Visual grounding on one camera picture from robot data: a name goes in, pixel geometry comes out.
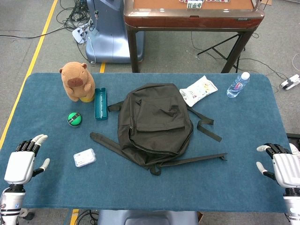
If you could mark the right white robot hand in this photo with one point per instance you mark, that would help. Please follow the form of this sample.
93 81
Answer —
287 168

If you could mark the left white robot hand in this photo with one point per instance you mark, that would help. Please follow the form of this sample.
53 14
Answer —
20 164

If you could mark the black backpack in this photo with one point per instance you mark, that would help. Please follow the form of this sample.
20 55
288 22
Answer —
154 112

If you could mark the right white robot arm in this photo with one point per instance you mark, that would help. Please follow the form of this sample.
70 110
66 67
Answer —
293 206

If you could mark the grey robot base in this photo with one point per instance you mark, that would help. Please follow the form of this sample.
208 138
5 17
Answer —
147 218

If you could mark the white shoe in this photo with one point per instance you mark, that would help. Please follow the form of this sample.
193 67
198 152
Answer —
294 147

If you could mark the black equipment base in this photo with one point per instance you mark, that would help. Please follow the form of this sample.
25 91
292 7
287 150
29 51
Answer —
294 136

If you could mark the clear plastic box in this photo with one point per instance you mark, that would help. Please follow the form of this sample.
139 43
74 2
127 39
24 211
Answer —
84 158

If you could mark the green ball black band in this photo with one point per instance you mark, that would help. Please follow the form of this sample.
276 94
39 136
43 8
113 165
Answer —
74 119

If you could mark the clear water bottle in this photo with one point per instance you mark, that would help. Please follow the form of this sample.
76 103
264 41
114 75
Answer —
236 86

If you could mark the brown capybara plush toy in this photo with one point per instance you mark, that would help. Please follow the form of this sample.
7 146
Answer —
75 79

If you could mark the teal plastic tray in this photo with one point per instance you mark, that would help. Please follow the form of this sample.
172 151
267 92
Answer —
101 103

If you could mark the white snack packet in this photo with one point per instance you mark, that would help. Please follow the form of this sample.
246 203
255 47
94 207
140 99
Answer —
199 90

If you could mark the blue felt table cover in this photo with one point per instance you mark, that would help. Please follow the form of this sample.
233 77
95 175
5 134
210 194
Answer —
140 192

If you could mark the white power strip with plugs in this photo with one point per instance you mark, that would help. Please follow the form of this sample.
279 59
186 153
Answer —
78 34

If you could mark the cardboard box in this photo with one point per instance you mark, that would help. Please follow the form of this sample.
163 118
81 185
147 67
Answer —
267 2

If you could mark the brown mahjong table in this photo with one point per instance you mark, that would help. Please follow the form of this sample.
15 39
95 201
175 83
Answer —
192 21

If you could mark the long face-up mahjong tile row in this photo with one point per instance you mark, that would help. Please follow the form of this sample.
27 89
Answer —
218 1

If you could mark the upright mahjong tile row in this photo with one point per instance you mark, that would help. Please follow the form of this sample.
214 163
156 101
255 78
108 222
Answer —
194 4

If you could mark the blue-grey machine pedestal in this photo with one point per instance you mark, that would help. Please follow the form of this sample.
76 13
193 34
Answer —
110 35

